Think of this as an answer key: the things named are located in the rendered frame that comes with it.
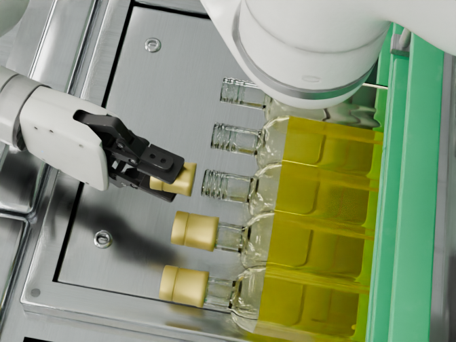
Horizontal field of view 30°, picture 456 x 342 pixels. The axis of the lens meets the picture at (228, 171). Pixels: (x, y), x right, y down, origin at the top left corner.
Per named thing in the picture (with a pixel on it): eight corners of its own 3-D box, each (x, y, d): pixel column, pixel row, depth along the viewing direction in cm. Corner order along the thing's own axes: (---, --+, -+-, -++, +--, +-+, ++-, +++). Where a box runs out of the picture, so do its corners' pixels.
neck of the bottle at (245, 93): (264, 93, 96) (222, 85, 96) (267, 78, 93) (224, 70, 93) (260, 115, 95) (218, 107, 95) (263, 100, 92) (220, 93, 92)
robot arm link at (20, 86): (-2, 157, 94) (20, 167, 94) (-17, 115, 86) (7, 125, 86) (32, 105, 98) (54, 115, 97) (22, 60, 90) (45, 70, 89)
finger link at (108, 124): (59, 127, 89) (101, 158, 91) (89, 108, 82) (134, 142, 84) (64, 118, 89) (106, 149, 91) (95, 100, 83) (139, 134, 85)
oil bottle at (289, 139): (445, 167, 95) (257, 134, 95) (461, 143, 90) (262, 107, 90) (443, 212, 92) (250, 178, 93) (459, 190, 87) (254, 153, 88)
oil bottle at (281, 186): (443, 214, 92) (249, 178, 93) (459, 191, 87) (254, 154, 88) (440, 261, 90) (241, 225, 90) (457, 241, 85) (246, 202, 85)
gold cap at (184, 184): (196, 173, 91) (156, 165, 91) (197, 157, 88) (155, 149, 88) (190, 202, 90) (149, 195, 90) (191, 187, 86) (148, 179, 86)
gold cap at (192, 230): (218, 226, 88) (176, 218, 88) (220, 211, 85) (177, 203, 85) (212, 257, 87) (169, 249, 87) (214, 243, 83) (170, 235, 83)
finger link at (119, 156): (78, 142, 88) (119, 173, 90) (97, 132, 84) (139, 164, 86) (91, 121, 89) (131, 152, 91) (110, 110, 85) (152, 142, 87)
